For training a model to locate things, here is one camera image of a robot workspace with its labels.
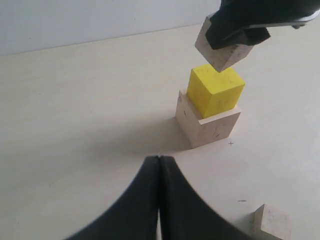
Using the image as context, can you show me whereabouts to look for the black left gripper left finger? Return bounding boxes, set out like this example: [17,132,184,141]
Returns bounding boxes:
[68,156,160,240]

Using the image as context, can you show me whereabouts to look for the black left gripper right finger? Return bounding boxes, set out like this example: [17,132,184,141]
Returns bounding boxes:
[158,156,250,240]

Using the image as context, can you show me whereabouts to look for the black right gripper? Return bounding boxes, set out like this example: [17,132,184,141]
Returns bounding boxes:
[205,0,320,50]

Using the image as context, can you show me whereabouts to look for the medium wooden cube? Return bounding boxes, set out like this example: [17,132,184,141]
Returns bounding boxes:
[195,14,254,73]

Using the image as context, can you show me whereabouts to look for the yellow cube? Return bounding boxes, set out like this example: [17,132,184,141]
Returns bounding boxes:
[187,64,246,118]

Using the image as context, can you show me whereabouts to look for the large light wooden cube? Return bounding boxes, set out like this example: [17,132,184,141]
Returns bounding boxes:
[175,90,241,149]

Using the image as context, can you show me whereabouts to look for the small pale wooden cube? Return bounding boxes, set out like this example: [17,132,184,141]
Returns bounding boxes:
[252,204,292,240]

